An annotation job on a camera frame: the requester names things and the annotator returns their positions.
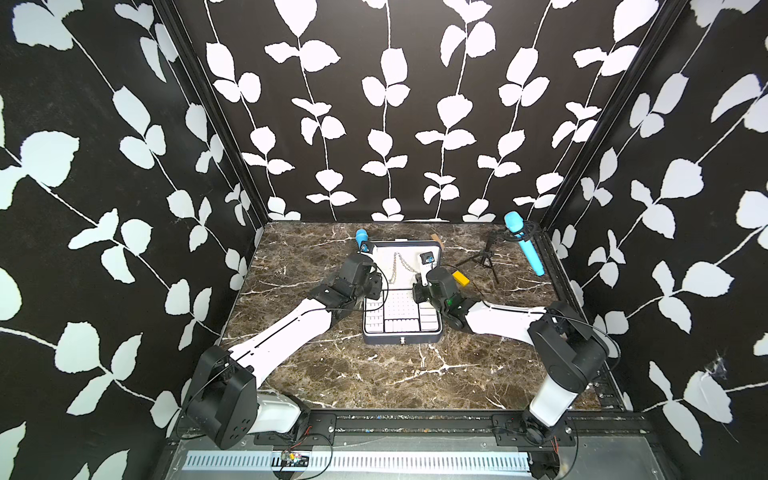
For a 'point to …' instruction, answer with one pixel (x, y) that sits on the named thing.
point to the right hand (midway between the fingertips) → (413, 271)
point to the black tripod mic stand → (506, 236)
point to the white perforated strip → (423, 460)
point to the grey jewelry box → (396, 319)
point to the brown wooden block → (435, 237)
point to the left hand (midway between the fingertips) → (376, 270)
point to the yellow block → (460, 278)
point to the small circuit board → (289, 459)
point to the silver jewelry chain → (394, 266)
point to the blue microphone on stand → (514, 222)
